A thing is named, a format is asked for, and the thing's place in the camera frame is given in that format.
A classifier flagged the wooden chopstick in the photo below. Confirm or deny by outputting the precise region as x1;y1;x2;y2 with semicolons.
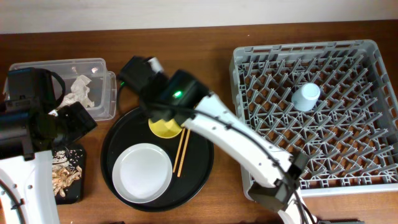
177;129;191;177
173;128;186;173

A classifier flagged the light blue cup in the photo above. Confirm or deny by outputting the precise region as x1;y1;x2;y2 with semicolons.
292;83;320;112

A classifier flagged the black rectangular tray bin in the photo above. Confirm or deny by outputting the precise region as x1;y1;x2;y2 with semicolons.
52;145;86;205

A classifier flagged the grey round plate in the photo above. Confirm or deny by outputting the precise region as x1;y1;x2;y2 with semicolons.
112;143;173;204

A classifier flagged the round black serving tray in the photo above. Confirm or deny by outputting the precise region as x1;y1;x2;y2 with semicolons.
100;108;214;212

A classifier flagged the white tissue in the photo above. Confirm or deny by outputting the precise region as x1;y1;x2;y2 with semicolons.
57;75;95;110

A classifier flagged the white rice pile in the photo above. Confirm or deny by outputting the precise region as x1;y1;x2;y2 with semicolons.
52;149;85;166

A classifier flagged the peanut shells pile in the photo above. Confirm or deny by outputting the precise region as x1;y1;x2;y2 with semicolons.
52;166;83;197

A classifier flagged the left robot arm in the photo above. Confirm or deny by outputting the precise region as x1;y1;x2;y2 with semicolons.
1;67;97;223

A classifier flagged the grey dishwasher rack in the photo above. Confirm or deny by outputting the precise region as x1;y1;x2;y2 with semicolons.
229;40;397;197

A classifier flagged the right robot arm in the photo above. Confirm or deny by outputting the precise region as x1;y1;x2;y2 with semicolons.
118;56;318;223

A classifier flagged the clear plastic bin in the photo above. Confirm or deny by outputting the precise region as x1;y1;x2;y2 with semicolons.
9;58;118;121

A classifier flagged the yellow saucer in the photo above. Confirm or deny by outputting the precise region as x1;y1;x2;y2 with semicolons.
148;119;182;139

